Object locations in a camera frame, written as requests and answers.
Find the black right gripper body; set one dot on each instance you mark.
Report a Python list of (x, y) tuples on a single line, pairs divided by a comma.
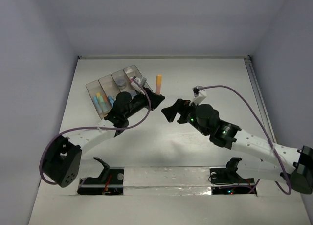
[(190, 114)]

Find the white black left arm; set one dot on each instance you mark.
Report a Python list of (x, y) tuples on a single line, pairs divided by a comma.
[(60, 162)]

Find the blue highlighter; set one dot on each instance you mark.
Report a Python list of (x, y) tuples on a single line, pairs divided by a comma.
[(111, 100), (95, 101)]

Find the green highlighter with tip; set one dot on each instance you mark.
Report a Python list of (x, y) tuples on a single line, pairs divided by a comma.
[(102, 104)]

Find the clear paperclip jar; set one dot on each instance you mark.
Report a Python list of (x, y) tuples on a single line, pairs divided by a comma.
[(121, 82), (133, 93)]

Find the orange yellow highlighter cap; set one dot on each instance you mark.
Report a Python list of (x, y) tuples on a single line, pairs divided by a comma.
[(158, 79)]

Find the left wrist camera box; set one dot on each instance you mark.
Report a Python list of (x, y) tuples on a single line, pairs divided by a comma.
[(138, 83)]

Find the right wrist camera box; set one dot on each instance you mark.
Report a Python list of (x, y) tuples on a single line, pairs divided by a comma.
[(199, 95)]

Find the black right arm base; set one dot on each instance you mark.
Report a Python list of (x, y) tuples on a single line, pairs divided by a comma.
[(228, 175)]

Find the smoky clear drawer organizer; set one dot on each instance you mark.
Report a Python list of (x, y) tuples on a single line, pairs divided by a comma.
[(108, 87)]

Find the orange highlighter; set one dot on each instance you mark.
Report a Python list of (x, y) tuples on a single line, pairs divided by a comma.
[(158, 90)]

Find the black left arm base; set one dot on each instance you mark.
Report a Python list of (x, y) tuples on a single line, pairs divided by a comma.
[(99, 174)]

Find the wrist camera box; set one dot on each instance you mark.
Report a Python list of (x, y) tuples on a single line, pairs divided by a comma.
[(199, 95), (138, 83)]

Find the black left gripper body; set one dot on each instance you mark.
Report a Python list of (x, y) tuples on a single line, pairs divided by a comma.
[(148, 99)]

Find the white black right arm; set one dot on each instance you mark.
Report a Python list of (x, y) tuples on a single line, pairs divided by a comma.
[(278, 163)]

